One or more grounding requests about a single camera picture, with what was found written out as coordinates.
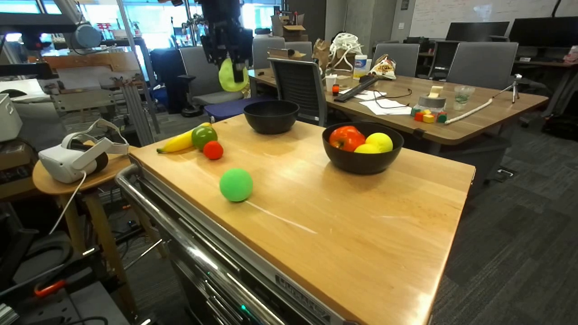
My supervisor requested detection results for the yellow banana toy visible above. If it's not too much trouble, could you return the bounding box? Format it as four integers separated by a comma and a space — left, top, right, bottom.
155, 123, 213, 155

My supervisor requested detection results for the white and tan plush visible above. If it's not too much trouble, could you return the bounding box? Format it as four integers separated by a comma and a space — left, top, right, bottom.
368, 53, 399, 81

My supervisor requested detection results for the silver cabinet handle bar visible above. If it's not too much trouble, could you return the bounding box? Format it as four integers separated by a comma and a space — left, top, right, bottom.
114, 164, 285, 325

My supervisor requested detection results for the white stick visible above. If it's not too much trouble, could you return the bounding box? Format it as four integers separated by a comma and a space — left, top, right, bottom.
442, 96, 513, 127

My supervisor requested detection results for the white paper sheet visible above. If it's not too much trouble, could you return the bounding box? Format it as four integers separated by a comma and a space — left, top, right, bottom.
359, 96, 413, 118

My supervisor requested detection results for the green pear toy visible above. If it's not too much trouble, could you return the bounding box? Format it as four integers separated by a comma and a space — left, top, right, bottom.
189, 123, 218, 152

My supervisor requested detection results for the white headset cable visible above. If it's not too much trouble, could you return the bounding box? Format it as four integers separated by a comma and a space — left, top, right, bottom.
47, 170, 88, 238

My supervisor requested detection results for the smooth green ball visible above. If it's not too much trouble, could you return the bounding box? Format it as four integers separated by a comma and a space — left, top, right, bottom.
218, 166, 254, 204

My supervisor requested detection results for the clear plastic cup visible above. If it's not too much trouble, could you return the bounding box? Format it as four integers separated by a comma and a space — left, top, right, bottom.
451, 83, 477, 105

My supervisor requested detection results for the blue seat chair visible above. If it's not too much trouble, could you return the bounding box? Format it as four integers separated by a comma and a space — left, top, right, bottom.
202, 98, 260, 123

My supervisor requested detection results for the red apple toy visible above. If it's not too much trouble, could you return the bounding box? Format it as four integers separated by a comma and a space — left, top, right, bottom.
327, 125, 368, 154

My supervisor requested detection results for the clear plastic bottle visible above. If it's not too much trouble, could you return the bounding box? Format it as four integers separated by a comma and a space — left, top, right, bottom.
352, 53, 368, 80

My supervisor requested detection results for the black bowl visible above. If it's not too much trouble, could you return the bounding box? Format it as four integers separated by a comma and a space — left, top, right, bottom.
321, 121, 406, 177
242, 99, 301, 136

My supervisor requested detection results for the wooden office table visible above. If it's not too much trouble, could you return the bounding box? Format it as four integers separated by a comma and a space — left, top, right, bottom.
240, 65, 551, 201

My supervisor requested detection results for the white VR headset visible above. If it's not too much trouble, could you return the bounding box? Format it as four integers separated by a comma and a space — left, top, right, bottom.
36, 118, 130, 186

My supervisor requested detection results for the white box device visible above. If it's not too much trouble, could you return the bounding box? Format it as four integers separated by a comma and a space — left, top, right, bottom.
0, 92, 25, 145

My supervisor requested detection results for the silver metal frame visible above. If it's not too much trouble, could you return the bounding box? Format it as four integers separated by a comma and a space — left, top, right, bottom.
50, 78, 161, 146

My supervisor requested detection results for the grey round lamp head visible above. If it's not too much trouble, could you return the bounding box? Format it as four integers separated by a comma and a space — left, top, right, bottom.
70, 22, 105, 53

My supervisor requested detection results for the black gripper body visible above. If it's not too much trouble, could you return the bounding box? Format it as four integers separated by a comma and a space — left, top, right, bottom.
198, 0, 254, 67

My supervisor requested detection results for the white cabinet with wooden top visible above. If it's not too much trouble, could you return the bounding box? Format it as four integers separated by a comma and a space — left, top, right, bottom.
114, 114, 477, 325

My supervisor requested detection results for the light green dimpled ball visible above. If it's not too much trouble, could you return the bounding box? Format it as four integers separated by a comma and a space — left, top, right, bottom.
217, 56, 251, 96

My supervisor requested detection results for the round wooden stool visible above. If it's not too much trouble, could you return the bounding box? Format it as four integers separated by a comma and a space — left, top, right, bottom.
30, 152, 137, 322

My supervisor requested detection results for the black computer monitor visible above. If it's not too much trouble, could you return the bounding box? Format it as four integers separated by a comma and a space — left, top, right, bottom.
507, 15, 578, 51
444, 20, 511, 43

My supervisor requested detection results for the small red fruit toy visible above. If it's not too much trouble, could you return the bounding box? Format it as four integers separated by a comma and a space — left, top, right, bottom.
200, 139, 226, 163

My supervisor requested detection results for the clear plastic container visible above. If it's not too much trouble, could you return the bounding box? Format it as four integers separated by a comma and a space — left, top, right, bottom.
417, 83, 450, 114

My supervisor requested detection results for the white net bag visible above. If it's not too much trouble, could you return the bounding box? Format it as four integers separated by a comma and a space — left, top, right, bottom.
329, 31, 365, 62

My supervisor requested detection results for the grey office chair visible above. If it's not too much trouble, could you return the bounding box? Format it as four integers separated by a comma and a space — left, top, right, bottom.
372, 42, 421, 80
446, 40, 520, 92
251, 34, 287, 69
177, 43, 245, 119

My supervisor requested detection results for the dark mesh office chair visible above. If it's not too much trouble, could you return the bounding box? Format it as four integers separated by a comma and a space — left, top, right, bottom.
267, 56, 330, 127

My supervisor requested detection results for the black remote control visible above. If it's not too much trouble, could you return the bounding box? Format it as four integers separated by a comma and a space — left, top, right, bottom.
332, 72, 383, 105

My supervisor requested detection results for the light wooden desk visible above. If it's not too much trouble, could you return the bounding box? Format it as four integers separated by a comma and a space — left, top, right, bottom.
41, 47, 142, 78

